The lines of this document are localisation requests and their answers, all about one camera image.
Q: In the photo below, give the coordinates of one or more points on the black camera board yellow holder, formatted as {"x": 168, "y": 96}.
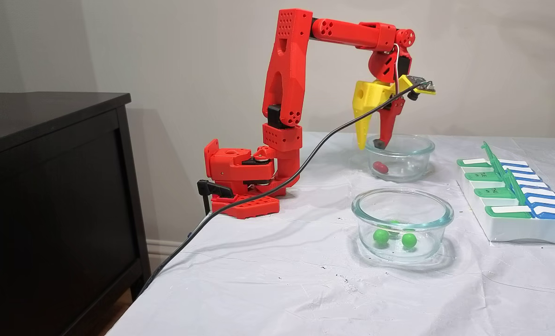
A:
{"x": 422, "y": 86}

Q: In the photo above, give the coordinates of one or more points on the weekly pill organizer box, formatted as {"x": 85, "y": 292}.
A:
{"x": 515, "y": 228}

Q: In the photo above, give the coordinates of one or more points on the black wooden cabinet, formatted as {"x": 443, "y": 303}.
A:
{"x": 49, "y": 210}

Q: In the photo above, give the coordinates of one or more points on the green ball pill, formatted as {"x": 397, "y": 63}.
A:
{"x": 381, "y": 236}
{"x": 409, "y": 240}

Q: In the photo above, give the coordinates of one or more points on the black table clamp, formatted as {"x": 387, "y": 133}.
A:
{"x": 212, "y": 187}

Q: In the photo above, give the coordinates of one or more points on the white tablecloth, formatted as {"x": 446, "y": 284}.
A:
{"x": 282, "y": 289}

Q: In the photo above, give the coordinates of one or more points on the glass bowl with teal rim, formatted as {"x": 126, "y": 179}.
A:
{"x": 417, "y": 154}
{"x": 401, "y": 205}

